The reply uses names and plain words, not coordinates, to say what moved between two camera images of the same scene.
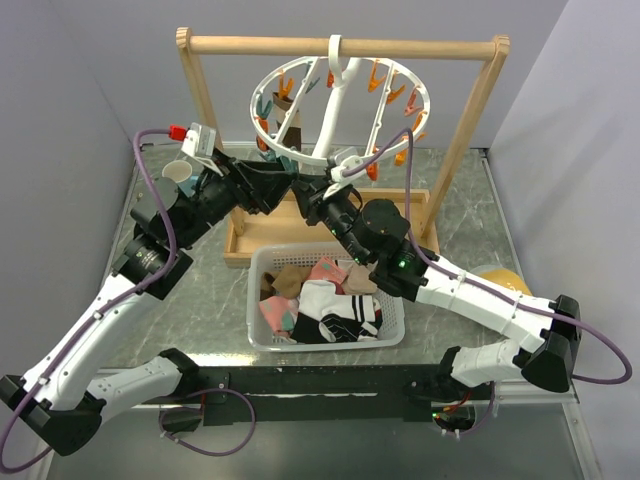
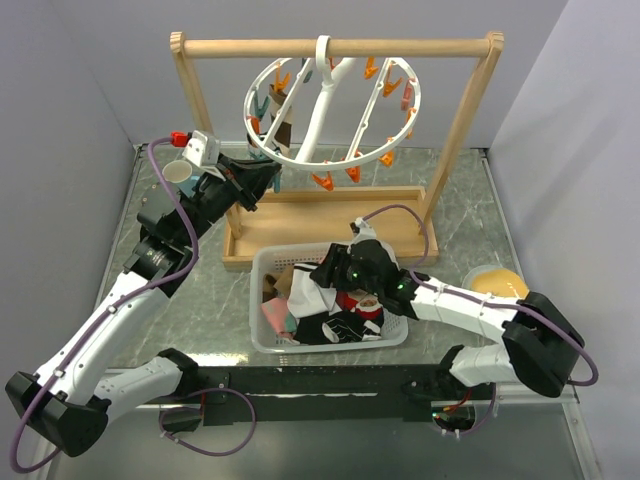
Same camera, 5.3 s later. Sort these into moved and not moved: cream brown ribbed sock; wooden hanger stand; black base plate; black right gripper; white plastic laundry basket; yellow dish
Moved: black right gripper; cream brown ribbed sock
Not moved: wooden hanger stand; black base plate; white plastic laundry basket; yellow dish
